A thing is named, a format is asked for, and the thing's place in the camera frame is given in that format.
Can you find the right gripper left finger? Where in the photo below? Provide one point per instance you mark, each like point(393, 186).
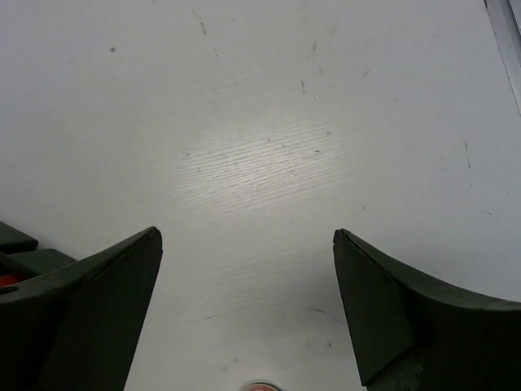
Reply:
point(77, 328)

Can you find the aluminium right side rail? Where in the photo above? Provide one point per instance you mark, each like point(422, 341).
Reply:
point(504, 17)

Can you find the small silver-lid spice jar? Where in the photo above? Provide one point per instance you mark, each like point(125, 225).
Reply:
point(260, 385)

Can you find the black three-compartment tray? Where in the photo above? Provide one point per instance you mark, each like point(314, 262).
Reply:
point(21, 257)

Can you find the red-lid dark sauce jar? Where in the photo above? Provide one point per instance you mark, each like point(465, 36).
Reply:
point(7, 280)

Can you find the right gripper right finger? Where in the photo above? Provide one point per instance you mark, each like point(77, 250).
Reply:
point(412, 331)

